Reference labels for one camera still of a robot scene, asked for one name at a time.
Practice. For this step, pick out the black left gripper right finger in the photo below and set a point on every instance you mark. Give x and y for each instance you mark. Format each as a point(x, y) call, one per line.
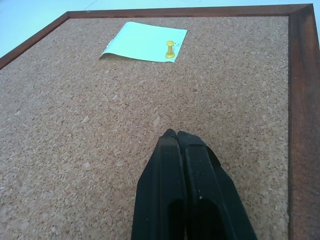
point(207, 185)

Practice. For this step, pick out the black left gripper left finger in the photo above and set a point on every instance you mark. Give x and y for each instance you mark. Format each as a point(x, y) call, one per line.
point(160, 180)

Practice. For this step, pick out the light green paper note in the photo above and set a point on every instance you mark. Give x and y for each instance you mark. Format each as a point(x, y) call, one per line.
point(147, 41)

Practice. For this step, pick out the yellow pushpin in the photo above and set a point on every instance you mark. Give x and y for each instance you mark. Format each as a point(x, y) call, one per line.
point(170, 50)

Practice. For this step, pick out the cork board with wooden frame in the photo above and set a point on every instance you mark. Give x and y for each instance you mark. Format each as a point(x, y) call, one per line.
point(100, 125)

